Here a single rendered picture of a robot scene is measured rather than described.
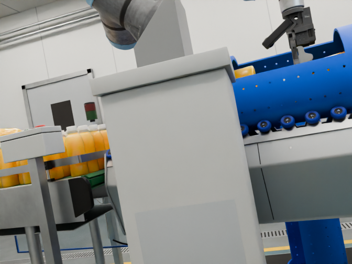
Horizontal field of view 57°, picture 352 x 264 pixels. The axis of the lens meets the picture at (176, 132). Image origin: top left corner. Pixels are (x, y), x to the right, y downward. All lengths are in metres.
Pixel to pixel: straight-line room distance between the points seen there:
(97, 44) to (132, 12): 4.39
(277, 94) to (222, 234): 0.52
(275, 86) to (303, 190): 0.34
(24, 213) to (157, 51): 0.93
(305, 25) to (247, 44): 3.58
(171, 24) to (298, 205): 0.71
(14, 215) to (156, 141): 0.91
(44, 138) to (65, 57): 4.33
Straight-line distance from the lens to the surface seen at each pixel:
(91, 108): 1.89
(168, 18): 0.81
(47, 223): 1.29
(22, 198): 1.46
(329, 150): 1.08
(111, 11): 0.92
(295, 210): 1.17
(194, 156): 0.71
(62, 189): 1.31
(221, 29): 4.78
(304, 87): 1.07
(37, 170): 1.27
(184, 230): 0.75
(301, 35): 1.16
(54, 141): 1.23
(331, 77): 1.08
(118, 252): 1.98
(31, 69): 5.78
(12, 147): 1.29
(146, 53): 0.80
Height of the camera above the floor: 0.99
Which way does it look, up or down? level
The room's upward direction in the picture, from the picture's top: 11 degrees counter-clockwise
